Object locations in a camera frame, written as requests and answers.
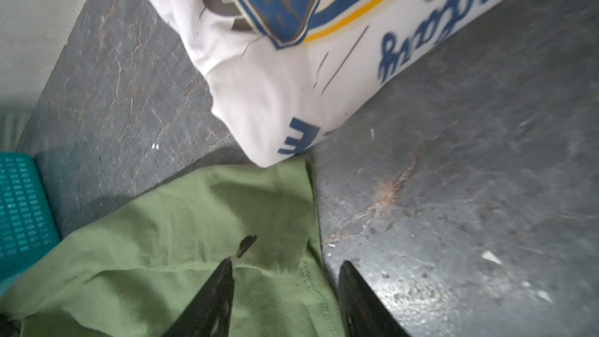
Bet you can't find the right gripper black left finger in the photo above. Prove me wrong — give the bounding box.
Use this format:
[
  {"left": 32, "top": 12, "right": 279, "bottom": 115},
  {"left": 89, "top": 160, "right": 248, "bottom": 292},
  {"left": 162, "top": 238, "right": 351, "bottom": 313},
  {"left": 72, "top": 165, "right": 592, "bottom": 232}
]
[{"left": 163, "top": 257, "right": 235, "bottom": 337}]

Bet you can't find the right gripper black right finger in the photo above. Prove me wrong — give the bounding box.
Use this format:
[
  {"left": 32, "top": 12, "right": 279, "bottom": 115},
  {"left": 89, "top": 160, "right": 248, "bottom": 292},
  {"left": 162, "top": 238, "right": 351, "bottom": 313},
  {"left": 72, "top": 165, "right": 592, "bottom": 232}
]
[{"left": 338, "top": 261, "right": 410, "bottom": 337}]

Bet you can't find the green tank top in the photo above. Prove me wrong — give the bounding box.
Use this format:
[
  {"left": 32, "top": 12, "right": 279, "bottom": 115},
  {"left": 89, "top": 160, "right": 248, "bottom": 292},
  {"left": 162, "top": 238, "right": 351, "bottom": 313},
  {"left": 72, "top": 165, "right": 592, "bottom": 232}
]
[{"left": 1, "top": 157, "right": 344, "bottom": 336}]

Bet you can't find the white tank top navy trim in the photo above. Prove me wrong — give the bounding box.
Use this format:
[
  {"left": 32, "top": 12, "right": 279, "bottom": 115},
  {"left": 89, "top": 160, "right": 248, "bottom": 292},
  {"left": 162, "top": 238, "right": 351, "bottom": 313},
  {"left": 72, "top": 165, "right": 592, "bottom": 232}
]
[{"left": 148, "top": 0, "right": 503, "bottom": 168}]

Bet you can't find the teal plastic basket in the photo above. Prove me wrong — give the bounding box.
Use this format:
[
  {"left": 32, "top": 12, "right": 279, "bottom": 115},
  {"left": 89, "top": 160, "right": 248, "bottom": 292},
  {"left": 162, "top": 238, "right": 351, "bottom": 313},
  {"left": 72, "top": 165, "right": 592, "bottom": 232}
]
[{"left": 1, "top": 152, "right": 60, "bottom": 282}]

